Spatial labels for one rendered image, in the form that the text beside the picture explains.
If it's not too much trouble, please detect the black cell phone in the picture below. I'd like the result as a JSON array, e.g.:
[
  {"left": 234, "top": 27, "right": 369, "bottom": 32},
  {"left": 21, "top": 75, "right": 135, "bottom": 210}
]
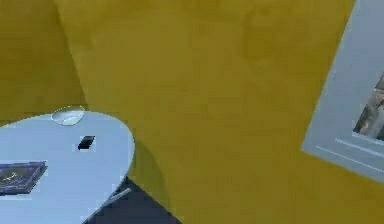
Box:
[{"left": 77, "top": 135, "right": 96, "bottom": 151}]

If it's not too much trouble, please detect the clear glass bowl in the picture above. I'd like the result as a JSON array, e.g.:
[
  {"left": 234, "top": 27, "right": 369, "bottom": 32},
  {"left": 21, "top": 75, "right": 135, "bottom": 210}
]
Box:
[{"left": 51, "top": 105, "right": 86, "bottom": 127}]

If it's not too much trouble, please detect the pale blue round table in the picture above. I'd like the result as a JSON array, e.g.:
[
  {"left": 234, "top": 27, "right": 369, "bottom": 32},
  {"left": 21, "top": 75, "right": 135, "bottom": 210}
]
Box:
[{"left": 0, "top": 110, "right": 136, "bottom": 224}]

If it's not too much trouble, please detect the dark purple book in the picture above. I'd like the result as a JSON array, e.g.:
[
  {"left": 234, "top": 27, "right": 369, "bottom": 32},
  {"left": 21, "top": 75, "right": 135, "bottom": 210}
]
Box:
[{"left": 0, "top": 161, "right": 48, "bottom": 197}]

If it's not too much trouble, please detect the grey framed wall picture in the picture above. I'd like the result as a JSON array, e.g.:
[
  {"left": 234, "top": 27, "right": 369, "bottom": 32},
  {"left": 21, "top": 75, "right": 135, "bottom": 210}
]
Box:
[{"left": 300, "top": 0, "right": 384, "bottom": 184}]

